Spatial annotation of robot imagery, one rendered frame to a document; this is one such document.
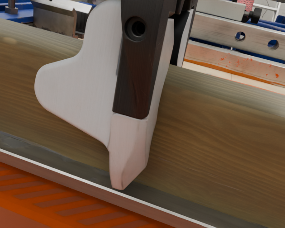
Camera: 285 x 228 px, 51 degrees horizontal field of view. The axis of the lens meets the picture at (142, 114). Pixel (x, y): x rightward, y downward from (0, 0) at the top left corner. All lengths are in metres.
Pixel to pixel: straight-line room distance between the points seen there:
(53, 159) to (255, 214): 0.12
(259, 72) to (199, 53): 0.12
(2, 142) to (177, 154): 0.11
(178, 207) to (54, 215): 0.08
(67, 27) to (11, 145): 0.32
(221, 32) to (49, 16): 0.35
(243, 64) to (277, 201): 0.47
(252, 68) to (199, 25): 0.15
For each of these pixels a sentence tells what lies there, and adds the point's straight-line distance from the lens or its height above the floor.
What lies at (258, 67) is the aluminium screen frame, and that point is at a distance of 0.62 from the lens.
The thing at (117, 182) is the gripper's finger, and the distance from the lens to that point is 0.16.
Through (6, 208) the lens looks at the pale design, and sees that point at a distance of 0.20.
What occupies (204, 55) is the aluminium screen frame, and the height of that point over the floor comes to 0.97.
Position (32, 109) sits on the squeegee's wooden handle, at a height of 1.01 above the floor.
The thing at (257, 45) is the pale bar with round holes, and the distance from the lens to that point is 0.68.
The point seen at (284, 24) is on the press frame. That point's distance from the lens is 1.49.
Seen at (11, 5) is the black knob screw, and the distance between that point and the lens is 0.52.
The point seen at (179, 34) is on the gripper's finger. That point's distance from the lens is 0.16.
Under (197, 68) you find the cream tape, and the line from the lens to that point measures 0.59.
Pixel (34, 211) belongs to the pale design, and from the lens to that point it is 0.20.
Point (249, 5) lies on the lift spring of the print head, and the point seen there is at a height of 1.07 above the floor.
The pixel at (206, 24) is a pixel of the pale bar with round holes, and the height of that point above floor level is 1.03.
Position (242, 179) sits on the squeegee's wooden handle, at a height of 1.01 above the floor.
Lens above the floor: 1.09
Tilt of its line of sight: 24 degrees down
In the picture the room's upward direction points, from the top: 12 degrees clockwise
